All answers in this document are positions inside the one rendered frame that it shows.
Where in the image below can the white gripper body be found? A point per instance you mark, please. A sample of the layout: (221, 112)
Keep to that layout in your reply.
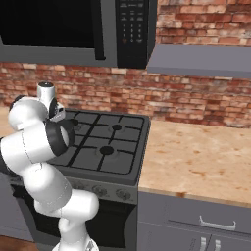
(57, 112)

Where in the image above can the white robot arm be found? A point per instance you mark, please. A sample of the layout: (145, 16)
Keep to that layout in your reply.
(49, 186)

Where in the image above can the dark grey stove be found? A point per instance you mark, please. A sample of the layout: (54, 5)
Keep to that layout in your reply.
(114, 170)

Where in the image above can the grey stove knob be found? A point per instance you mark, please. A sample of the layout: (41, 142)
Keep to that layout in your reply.
(123, 195)
(99, 190)

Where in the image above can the microwave oven door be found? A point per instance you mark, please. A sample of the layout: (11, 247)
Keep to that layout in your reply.
(49, 26)

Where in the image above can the grey base cupboard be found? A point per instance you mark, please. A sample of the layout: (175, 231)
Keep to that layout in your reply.
(13, 212)

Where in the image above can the black microwave oven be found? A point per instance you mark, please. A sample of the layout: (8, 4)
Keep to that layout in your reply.
(134, 32)

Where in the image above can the black oven door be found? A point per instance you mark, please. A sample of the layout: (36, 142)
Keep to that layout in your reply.
(114, 225)

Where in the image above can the grey drawer front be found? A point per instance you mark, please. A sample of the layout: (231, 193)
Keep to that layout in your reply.
(183, 209)

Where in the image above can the grey cupboard door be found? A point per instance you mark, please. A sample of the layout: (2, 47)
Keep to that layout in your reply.
(170, 237)
(235, 242)

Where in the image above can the grey wall cupboard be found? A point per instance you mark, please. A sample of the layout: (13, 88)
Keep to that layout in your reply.
(202, 60)

